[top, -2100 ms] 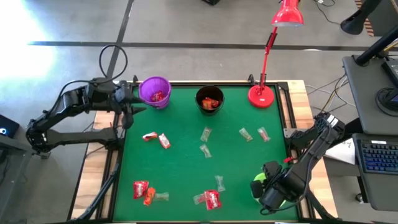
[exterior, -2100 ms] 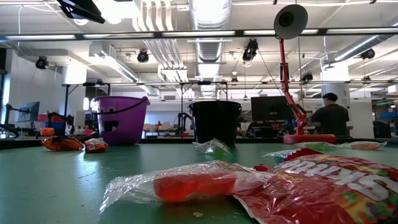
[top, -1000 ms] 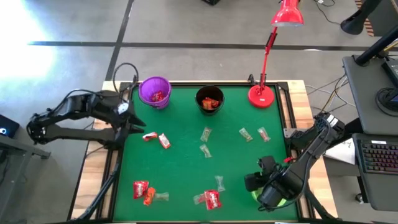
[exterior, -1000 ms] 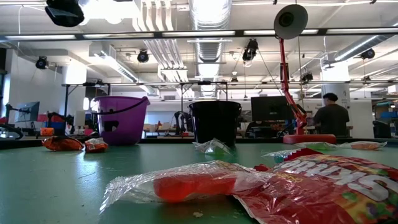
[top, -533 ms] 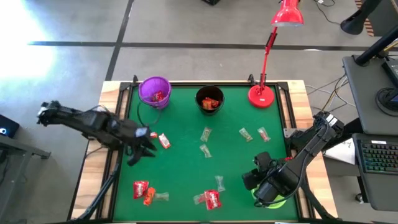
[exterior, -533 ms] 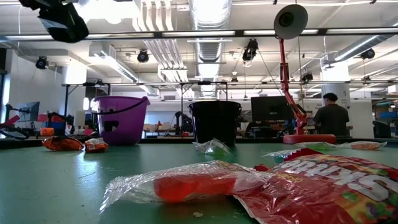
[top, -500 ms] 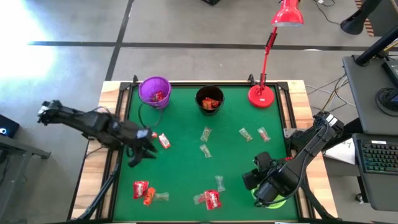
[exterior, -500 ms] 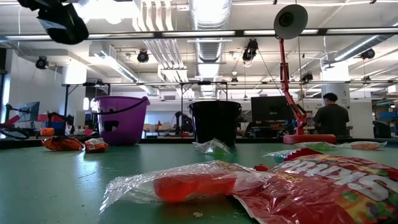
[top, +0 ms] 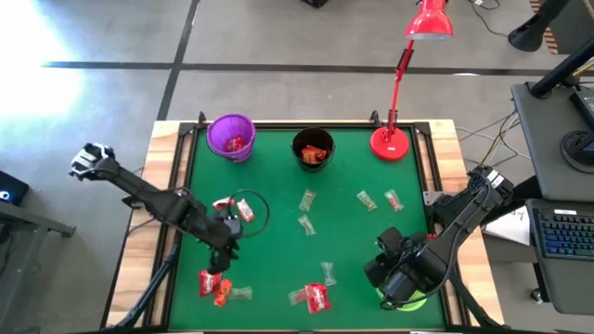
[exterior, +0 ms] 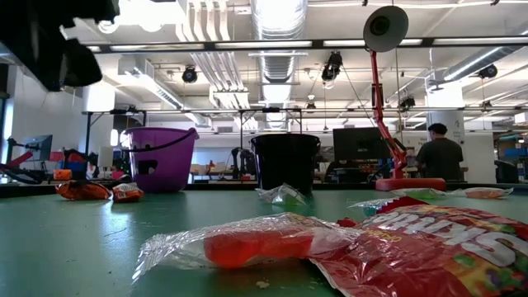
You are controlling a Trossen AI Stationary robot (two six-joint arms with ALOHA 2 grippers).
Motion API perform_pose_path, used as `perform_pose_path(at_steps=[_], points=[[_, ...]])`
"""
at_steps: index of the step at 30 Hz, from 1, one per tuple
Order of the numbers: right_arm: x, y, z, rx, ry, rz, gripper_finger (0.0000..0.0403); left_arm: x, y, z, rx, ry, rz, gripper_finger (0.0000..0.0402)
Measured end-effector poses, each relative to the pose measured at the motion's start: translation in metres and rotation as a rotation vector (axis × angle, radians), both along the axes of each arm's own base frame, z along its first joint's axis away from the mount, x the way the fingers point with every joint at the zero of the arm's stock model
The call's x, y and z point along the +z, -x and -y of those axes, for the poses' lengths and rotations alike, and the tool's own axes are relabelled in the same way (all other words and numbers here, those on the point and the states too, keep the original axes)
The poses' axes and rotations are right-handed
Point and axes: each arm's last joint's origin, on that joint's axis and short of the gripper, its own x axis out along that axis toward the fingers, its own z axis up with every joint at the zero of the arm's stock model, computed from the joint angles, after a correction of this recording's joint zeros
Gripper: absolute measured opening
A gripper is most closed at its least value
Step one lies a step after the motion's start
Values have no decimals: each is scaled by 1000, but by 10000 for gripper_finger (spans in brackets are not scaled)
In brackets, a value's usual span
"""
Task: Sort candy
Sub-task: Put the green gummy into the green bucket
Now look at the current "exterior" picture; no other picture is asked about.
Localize red desk lamp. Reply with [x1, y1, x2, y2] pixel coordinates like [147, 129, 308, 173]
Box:
[362, 4, 447, 193]

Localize black ceiling spotlight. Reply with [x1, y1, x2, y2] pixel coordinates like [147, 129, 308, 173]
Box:
[181, 65, 199, 85]
[320, 51, 344, 83]
[478, 64, 499, 80]
[398, 94, 417, 111]

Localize black workbench frame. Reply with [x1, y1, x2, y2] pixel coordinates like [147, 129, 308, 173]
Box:
[81, 107, 304, 182]

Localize red Skittles pack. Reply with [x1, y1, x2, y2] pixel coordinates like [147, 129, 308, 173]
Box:
[309, 196, 528, 297]

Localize person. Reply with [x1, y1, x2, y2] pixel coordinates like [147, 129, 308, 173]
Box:
[414, 122, 465, 182]

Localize red and white candy pack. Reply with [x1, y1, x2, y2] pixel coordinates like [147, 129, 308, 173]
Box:
[111, 181, 144, 204]

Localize green felt table mat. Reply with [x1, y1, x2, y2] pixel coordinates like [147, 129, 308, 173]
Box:
[0, 187, 528, 297]

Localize blue storage bins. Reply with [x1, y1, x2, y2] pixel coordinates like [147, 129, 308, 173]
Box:
[497, 134, 528, 164]

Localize clear wrapped green candy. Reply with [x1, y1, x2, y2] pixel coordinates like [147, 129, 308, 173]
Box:
[389, 187, 457, 200]

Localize orange peanut butter cup pack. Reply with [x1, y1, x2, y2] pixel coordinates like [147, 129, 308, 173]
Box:
[55, 180, 112, 202]

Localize purple face bucket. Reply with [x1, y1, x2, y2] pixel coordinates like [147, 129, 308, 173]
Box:
[121, 125, 200, 194]

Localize clear wrapped orange candy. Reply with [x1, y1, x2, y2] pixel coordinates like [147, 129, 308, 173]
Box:
[451, 186, 515, 200]
[131, 211, 364, 284]

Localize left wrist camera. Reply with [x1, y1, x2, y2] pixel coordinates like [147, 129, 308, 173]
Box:
[61, 39, 103, 87]

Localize black monitor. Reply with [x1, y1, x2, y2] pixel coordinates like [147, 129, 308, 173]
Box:
[332, 126, 392, 162]

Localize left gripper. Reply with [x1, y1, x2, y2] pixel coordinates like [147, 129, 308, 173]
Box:
[0, 16, 69, 92]

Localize black office chair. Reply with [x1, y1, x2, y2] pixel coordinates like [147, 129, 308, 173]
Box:
[493, 159, 521, 185]

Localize black overhead frame beam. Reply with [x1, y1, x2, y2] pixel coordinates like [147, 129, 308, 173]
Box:
[82, 36, 528, 54]

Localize silver ceiling duct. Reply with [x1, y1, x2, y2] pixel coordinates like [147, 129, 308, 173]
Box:
[251, 0, 309, 131]
[443, 44, 528, 83]

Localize white rectangular duct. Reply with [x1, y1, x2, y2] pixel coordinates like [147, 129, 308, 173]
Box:
[117, 55, 207, 127]

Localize black bucket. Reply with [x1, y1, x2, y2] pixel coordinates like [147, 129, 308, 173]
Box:
[250, 133, 322, 195]

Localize white ceiling pipe bundle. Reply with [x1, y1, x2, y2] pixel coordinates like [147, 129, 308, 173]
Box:
[175, 0, 252, 111]

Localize grey monitor on arm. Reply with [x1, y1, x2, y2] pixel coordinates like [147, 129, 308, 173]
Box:
[22, 134, 54, 162]

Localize white round pillar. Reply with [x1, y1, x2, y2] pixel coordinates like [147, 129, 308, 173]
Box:
[426, 88, 467, 144]

